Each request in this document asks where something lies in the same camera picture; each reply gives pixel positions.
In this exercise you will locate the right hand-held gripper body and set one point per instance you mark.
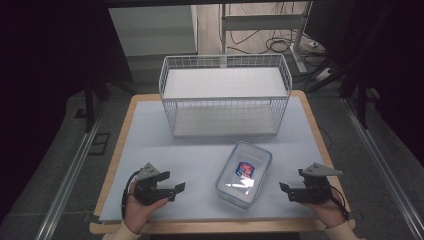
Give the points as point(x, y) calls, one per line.
point(313, 191)

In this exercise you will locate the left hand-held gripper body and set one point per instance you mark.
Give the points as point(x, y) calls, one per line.
point(148, 190)

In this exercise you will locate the person's right hand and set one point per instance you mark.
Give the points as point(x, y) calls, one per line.
point(330, 211)

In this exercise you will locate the person's left hand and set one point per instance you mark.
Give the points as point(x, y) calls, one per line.
point(136, 213)

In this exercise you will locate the light blue table mat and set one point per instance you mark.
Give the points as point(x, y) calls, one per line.
point(186, 156)

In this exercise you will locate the clear plastic lidded container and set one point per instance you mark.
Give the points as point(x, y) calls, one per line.
point(245, 173)

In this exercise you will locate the dark floor plate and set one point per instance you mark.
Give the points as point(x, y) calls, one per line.
point(99, 144)

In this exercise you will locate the black metal stand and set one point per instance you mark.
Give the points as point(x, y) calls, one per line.
point(361, 100)
point(89, 106)

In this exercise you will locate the white cabinet panel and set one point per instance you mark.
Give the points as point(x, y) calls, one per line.
point(153, 30)

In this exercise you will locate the aluminium floor rail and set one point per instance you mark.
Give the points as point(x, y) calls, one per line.
point(383, 166)
point(66, 186)

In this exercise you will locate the white metal desk frame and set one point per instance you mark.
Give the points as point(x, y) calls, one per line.
point(263, 22)

